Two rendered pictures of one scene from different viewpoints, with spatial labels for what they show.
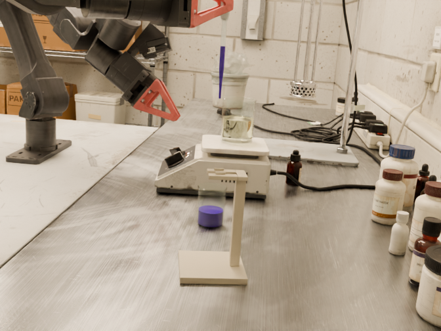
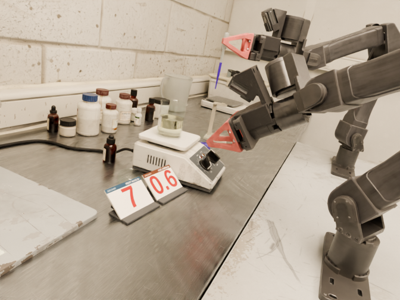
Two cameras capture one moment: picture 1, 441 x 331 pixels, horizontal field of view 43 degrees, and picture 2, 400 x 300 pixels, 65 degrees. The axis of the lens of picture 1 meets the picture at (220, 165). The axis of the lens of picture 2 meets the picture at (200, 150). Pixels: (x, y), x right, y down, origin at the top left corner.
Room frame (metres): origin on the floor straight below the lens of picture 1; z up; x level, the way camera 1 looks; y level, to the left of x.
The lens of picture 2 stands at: (1.67, 0.25, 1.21)
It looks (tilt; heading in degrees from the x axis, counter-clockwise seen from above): 19 degrees down; 196
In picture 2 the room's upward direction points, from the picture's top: 11 degrees clockwise
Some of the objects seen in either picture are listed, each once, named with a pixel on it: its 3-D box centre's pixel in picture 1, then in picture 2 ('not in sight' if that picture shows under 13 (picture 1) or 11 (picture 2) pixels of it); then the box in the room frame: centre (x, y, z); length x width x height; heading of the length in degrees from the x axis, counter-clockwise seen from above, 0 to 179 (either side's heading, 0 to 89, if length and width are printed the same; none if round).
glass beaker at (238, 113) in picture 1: (237, 121); (171, 119); (1.00, -0.03, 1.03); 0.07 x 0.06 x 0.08; 1
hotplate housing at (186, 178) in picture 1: (218, 167); (177, 156); (1.00, 0.00, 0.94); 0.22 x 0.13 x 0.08; 92
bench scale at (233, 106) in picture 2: not in sight; (229, 106); (0.08, -0.10, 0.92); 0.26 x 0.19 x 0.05; 84
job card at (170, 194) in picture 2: not in sight; (165, 183); (1.11, 0.03, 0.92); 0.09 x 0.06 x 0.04; 169
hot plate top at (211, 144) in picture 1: (233, 144); (171, 136); (1.00, -0.02, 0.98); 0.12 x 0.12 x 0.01; 2
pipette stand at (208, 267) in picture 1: (214, 220); (219, 121); (0.64, 0.00, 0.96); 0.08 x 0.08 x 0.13; 7
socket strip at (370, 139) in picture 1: (367, 129); not in sight; (1.66, -0.43, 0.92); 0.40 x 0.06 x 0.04; 176
